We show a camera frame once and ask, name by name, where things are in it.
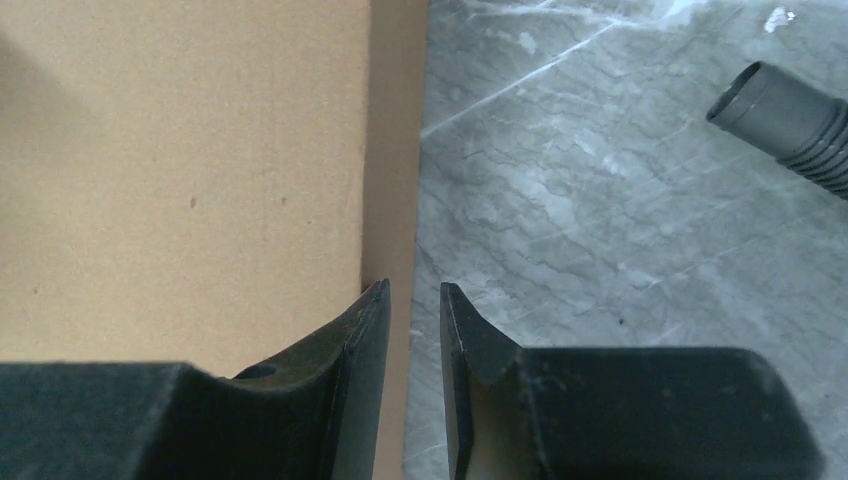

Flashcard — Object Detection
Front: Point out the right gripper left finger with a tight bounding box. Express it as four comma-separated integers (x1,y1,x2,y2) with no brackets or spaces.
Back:
1,280,391,479

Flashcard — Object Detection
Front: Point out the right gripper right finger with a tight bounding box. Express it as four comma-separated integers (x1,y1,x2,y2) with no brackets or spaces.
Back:
440,283,825,479

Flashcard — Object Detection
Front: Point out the brown cardboard box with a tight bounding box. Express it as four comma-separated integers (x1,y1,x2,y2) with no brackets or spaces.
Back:
1,1,428,479

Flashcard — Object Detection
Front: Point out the black foam tube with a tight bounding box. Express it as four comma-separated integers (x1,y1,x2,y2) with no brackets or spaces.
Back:
706,61,847,200

